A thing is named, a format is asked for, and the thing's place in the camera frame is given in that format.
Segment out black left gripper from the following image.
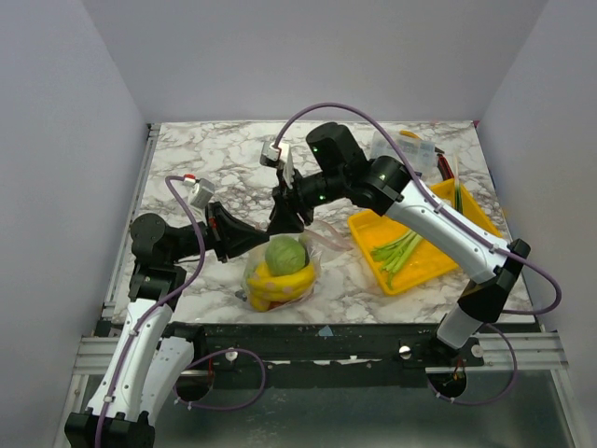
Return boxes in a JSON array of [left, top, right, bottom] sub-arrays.
[[168, 202, 271, 263]]

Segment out green toy cabbage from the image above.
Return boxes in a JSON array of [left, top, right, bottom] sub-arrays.
[[265, 235, 308, 276]]

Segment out clear zip top bag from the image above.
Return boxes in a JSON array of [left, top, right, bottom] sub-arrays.
[[241, 220, 351, 313]]

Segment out yellow toy banana bunch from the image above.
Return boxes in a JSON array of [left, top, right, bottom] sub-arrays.
[[245, 262, 316, 312]]

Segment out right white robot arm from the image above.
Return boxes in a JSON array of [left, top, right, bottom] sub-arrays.
[[260, 122, 530, 366]]

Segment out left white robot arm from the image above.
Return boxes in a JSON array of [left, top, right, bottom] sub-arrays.
[[64, 202, 270, 447]]

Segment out yellow plastic tray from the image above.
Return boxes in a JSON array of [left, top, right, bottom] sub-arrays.
[[347, 179, 502, 296]]

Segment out green toy celery stalks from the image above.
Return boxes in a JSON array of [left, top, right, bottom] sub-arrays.
[[370, 230, 423, 287]]

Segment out black mounting base bar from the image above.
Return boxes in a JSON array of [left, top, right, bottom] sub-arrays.
[[163, 323, 484, 397]]

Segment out clear plastic organizer box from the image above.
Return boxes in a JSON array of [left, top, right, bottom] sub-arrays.
[[370, 131, 437, 176]]

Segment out red black pliers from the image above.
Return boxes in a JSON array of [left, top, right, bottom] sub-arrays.
[[436, 152, 454, 180]]

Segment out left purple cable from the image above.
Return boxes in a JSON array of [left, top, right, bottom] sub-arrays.
[[95, 175, 268, 448]]

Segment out purple cable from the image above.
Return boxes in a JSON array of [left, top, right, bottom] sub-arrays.
[[95, 175, 268, 448], [272, 102, 563, 406]]

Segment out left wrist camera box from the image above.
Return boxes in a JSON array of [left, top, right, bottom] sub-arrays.
[[187, 178, 215, 210]]

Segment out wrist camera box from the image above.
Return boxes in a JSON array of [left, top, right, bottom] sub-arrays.
[[187, 178, 215, 210], [259, 142, 295, 189]]

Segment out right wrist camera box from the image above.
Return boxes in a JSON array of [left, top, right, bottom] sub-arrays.
[[259, 142, 295, 189]]

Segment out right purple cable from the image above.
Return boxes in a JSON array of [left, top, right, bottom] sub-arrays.
[[272, 102, 563, 406]]

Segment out yellow handled tool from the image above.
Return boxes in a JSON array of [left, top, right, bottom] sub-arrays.
[[399, 130, 421, 140]]

